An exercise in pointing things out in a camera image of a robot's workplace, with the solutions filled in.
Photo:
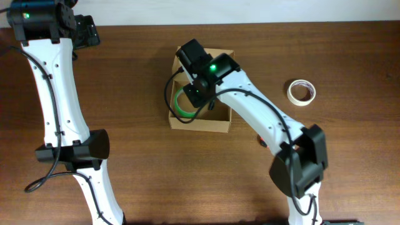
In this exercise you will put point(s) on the brown cardboard box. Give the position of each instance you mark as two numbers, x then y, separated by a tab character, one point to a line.
216	120

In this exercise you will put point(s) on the orange utility knife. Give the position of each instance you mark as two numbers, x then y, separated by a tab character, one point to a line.
262	141

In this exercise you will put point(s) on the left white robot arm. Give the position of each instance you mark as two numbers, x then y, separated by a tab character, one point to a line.
50	33

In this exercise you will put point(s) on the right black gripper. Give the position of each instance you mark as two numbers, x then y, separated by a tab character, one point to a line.
196	99

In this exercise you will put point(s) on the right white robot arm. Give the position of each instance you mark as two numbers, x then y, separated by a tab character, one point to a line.
300	154

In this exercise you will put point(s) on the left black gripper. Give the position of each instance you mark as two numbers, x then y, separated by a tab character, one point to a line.
89	34

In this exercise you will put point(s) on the cream masking tape roll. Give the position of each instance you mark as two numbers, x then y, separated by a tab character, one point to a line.
301	92

